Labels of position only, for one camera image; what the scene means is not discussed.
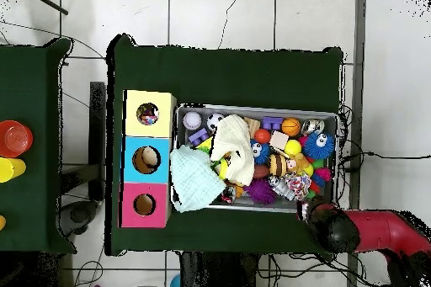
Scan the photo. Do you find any multicolour patterned cloth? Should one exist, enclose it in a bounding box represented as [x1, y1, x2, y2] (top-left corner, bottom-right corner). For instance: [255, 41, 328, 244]
[284, 172, 312, 200]

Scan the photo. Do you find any cream waffle cloth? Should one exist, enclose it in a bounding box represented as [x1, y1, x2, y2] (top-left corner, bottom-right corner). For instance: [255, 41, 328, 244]
[210, 114, 255, 187]

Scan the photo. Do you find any mint waffle cloth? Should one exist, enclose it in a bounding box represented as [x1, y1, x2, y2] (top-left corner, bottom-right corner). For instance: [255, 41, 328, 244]
[169, 145, 227, 214]

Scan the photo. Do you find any shallow clear mesh bin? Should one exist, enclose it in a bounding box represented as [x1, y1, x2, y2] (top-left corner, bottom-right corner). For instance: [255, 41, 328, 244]
[170, 103, 339, 215]

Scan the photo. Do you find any wooden box with three holes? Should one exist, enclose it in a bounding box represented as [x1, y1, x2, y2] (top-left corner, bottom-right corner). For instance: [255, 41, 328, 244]
[119, 89, 178, 229]

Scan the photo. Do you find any toy hamburger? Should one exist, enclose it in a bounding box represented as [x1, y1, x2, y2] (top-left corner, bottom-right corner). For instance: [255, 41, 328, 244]
[268, 153, 288, 178]

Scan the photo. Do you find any blue spiky ball with eyes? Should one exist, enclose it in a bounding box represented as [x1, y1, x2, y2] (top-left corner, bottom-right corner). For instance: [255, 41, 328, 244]
[303, 130, 335, 161]

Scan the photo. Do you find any yellow tennis ball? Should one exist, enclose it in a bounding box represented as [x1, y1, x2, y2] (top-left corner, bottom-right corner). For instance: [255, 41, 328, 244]
[284, 139, 303, 157]

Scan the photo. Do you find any small blue spiky eyed ball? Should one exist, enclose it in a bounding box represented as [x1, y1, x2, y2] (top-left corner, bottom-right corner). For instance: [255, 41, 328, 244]
[249, 139, 271, 166]

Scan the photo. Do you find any pale wooden cube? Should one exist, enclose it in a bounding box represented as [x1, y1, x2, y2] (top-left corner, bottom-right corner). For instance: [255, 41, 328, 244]
[269, 130, 290, 151]

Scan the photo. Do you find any small orange basketball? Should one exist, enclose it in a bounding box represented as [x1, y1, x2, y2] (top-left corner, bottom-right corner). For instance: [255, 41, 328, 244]
[281, 117, 301, 137]

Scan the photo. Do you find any orange red smooth ball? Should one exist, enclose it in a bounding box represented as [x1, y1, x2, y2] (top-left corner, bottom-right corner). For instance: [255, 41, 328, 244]
[253, 128, 271, 144]

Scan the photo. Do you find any white baseball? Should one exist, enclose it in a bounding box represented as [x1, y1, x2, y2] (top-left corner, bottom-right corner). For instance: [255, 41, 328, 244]
[182, 111, 203, 131]

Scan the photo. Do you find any dark green table cloth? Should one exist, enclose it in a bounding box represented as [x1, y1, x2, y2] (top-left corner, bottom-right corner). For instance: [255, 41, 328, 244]
[104, 33, 344, 263]

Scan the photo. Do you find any black upright stand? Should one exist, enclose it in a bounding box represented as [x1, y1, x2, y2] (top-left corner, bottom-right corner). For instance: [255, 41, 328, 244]
[88, 81, 107, 202]

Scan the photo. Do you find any grey round base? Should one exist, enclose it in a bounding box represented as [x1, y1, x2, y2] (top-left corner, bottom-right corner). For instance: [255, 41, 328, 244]
[59, 199, 99, 237]

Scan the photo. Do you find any yellow plastic cup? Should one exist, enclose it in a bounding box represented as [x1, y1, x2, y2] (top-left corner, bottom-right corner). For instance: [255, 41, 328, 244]
[0, 157, 27, 183]

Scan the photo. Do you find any red plastic cup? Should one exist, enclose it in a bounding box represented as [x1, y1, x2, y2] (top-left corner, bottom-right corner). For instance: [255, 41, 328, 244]
[0, 120, 34, 158]

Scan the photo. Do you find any neighbouring green covered table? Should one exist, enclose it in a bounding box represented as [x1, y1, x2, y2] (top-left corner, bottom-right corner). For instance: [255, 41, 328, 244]
[0, 37, 78, 256]

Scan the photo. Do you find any dark tripod leg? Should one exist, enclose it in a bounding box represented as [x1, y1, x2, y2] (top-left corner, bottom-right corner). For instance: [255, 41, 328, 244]
[13, 0, 70, 16]

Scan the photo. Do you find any black power cable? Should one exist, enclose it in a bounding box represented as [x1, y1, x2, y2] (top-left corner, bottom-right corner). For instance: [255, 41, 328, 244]
[339, 151, 431, 172]

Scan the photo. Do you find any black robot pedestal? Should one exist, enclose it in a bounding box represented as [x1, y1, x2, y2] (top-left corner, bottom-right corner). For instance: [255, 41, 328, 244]
[179, 251, 260, 287]

